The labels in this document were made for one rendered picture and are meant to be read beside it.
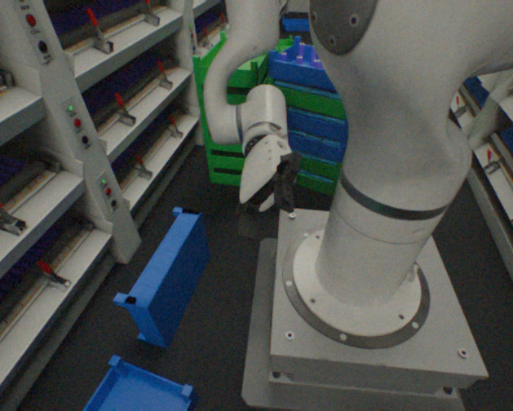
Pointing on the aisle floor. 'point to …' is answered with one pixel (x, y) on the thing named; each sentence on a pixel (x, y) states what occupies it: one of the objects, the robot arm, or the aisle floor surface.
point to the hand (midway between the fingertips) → (264, 219)
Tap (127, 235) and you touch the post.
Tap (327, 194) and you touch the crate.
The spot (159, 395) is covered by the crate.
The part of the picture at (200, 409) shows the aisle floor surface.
